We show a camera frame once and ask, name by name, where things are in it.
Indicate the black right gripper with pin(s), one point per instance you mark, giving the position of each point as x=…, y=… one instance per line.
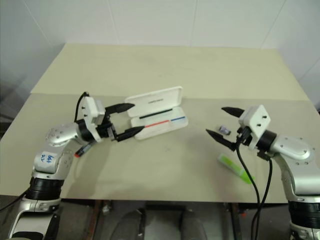
x=243, y=136

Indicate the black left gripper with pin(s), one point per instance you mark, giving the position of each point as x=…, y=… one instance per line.
x=105, y=130

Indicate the small purple eraser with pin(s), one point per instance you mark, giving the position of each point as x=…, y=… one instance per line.
x=224, y=130

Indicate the green highlighter pen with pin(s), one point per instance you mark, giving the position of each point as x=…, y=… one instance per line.
x=230, y=163

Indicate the white rectangular box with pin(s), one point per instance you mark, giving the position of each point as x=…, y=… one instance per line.
x=160, y=100

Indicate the black marker with red cap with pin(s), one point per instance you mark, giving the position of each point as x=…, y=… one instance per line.
x=84, y=149

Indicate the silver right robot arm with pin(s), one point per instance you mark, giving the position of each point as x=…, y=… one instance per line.
x=295, y=147

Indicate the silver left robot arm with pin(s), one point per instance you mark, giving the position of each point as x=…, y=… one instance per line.
x=60, y=135

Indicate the thin black pen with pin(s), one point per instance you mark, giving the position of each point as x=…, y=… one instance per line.
x=155, y=113

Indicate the thin red pen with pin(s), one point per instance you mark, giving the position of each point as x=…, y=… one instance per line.
x=157, y=123

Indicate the thin blue pen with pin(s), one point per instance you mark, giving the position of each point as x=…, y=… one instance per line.
x=178, y=118

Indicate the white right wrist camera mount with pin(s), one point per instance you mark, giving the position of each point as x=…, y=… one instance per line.
x=257, y=120

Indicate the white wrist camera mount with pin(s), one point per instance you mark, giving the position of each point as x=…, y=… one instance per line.
x=90, y=107
x=257, y=120

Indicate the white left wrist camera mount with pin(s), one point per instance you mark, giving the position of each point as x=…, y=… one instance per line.
x=90, y=107

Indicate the rusty table frame leg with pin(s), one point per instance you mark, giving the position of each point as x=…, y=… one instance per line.
x=95, y=220
x=235, y=220

